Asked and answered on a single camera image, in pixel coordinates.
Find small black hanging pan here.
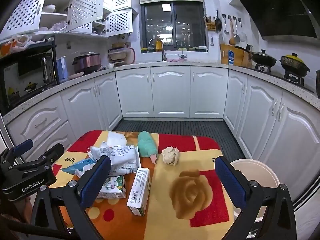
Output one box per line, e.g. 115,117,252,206
215,10,222,33

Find white printed plastic wrapper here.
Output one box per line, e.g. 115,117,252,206
87,141,142,177

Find copper rice cooker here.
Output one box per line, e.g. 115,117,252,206
72,53,102,75

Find metal skimmer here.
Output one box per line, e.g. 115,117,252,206
234,20,241,43

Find black range hood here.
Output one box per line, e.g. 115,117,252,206
236,0,318,40

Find wooden chopstick holder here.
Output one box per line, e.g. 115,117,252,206
205,15,216,32

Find wooden knife block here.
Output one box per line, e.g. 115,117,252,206
242,44,253,68

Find black metal shelf rack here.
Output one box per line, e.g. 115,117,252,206
0,35,61,85

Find blue tissue packet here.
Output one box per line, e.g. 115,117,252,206
60,158,97,177

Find blue pitcher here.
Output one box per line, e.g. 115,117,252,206
56,57,69,82

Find white lattice cabinet door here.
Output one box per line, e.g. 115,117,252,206
0,0,47,39
106,9,133,37
66,0,105,32

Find red yellow printed blanket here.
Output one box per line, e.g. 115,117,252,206
49,130,235,240

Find green fuzzy cloth roll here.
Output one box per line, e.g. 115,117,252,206
137,131,158,164

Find beige paper ball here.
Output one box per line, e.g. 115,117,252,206
161,147,180,166

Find black microwave oven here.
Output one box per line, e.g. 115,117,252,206
0,52,57,108

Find speckled countertop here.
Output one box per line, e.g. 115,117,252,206
0,61,320,119

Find black gas stove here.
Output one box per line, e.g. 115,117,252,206
252,64,316,93

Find wooden spoon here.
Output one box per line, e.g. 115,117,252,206
229,21,236,45

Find dark kitchen window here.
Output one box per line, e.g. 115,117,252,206
141,1,204,53

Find pink dish rack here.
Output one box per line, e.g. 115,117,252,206
108,47,137,67

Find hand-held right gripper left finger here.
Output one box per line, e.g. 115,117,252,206
26,155,112,240

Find black wok with lid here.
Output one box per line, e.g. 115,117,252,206
235,45,277,67

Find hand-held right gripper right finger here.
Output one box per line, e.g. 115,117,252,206
214,156,298,240

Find crumpled clear plastic bag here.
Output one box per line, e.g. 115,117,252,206
50,21,67,32

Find orange white plastic bag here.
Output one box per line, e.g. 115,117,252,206
0,34,33,55

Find green white milk carton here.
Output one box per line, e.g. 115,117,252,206
96,175,127,199

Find yellow lidded clay pot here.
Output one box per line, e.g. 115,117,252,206
279,53,310,78

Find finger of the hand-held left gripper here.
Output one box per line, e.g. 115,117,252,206
10,143,65,172
0,139,34,170

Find white medicine box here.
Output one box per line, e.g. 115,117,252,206
126,167,152,216

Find tall curved metal faucet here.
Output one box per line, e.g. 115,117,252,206
149,38,167,62

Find cream plastic bucket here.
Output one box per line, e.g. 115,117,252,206
229,159,280,230

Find row of white cabinet doors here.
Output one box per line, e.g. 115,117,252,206
5,66,320,205

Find wooden cutting board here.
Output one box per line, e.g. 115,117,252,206
220,44,250,67

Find white torn paper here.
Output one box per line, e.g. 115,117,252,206
107,131,128,148

